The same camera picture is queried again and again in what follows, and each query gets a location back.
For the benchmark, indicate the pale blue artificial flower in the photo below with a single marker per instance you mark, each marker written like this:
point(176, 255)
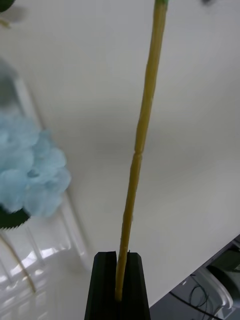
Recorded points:
point(140, 130)
point(37, 175)

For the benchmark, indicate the pale grey robot base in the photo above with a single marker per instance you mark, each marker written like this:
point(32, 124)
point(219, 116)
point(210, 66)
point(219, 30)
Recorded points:
point(222, 287)

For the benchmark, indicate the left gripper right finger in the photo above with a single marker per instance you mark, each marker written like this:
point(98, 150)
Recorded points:
point(135, 287)

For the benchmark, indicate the shallow white box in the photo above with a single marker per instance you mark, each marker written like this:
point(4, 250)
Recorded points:
point(45, 275)

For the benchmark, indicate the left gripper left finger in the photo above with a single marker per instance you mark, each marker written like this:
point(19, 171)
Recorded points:
point(102, 287)

